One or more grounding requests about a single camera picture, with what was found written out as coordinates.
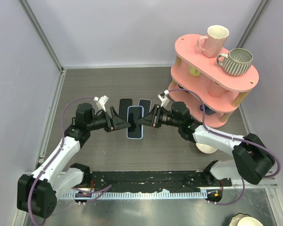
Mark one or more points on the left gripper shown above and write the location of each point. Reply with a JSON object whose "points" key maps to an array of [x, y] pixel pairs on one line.
{"points": [[115, 122]]}

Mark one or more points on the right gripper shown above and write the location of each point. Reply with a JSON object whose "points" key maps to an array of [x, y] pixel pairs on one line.
{"points": [[152, 119]]}

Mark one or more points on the dark blue phone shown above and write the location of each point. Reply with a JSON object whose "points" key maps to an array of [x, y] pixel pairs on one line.
{"points": [[135, 133]]}

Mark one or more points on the light blue phone case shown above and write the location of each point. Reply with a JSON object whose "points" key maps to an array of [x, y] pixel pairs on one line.
{"points": [[135, 122]]}

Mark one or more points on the lavender phone case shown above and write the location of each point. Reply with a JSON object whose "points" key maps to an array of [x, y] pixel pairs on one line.
{"points": [[145, 103]]}

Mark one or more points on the black phone case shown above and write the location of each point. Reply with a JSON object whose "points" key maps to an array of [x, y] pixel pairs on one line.
{"points": [[125, 106]]}

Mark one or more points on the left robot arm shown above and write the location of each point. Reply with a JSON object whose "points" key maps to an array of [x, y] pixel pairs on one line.
{"points": [[39, 192]]}

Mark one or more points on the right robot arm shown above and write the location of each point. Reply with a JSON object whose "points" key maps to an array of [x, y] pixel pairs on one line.
{"points": [[250, 159]]}

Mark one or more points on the blue object bottom shelf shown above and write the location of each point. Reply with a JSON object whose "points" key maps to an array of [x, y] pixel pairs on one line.
{"points": [[208, 111]]}

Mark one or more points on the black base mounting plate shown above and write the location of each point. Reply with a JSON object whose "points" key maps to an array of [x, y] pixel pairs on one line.
{"points": [[151, 181]]}

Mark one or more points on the white bowl on table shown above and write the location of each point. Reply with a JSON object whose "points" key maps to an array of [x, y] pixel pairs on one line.
{"points": [[205, 148]]}

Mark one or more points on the yellow cup on shelf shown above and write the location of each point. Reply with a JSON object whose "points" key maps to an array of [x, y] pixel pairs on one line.
{"points": [[193, 71]]}

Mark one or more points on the pink three-tier shelf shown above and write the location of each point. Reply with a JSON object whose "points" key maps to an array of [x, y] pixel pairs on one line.
{"points": [[193, 91]]}

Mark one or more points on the pink cup middle shelf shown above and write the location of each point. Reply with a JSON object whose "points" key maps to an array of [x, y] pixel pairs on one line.
{"points": [[215, 90]]}

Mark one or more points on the pink tall mug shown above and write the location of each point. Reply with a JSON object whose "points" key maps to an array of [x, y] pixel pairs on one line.
{"points": [[212, 43]]}

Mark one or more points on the grey striped mug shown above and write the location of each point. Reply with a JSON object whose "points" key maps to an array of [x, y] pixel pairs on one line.
{"points": [[236, 62]]}

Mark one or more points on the cream bowl bottom corner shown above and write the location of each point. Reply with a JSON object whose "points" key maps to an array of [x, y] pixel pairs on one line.
{"points": [[244, 220]]}

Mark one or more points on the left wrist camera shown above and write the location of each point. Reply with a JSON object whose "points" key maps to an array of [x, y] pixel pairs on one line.
{"points": [[100, 102]]}

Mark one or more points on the aluminium rail with slots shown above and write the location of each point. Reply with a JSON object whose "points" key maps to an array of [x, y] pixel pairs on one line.
{"points": [[72, 194]]}

